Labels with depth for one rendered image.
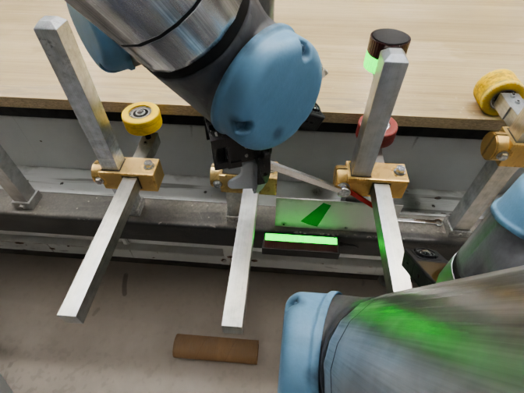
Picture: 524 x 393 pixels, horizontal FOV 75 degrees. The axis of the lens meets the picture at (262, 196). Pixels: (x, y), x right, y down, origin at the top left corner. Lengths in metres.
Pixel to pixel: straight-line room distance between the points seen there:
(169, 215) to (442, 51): 0.83
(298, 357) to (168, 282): 1.38
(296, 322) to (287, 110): 0.12
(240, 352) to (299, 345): 1.13
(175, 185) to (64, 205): 0.28
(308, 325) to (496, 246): 0.16
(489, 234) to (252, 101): 0.20
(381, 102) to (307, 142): 0.36
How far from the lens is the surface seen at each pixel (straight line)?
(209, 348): 1.33
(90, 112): 0.68
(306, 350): 0.19
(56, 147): 1.14
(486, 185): 0.77
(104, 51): 0.31
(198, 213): 0.83
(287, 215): 0.76
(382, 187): 0.69
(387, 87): 0.57
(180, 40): 0.18
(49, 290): 1.73
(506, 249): 0.29
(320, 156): 0.93
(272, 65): 0.19
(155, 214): 0.85
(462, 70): 1.04
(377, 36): 0.60
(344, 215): 0.76
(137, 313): 1.53
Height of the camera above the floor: 1.34
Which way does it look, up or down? 49 degrees down
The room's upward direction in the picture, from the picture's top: straight up
